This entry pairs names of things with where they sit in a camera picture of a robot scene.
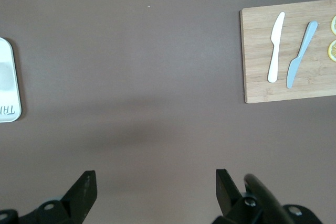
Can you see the wooden cutting board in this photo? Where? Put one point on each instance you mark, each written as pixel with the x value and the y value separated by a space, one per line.
pixel 257 90

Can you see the yellow lemon slice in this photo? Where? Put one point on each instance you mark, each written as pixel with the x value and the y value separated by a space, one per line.
pixel 334 24
pixel 333 51

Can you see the grey plastic knife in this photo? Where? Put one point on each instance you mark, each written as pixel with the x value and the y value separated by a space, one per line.
pixel 302 53

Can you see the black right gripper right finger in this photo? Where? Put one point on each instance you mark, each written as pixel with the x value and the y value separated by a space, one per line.
pixel 228 197

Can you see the beige bear print tray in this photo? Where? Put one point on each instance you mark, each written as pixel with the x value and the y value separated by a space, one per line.
pixel 8 58

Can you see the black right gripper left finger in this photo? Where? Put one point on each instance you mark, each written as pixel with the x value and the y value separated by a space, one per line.
pixel 81 195

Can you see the white plastic knife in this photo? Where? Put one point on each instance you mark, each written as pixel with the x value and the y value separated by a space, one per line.
pixel 274 61

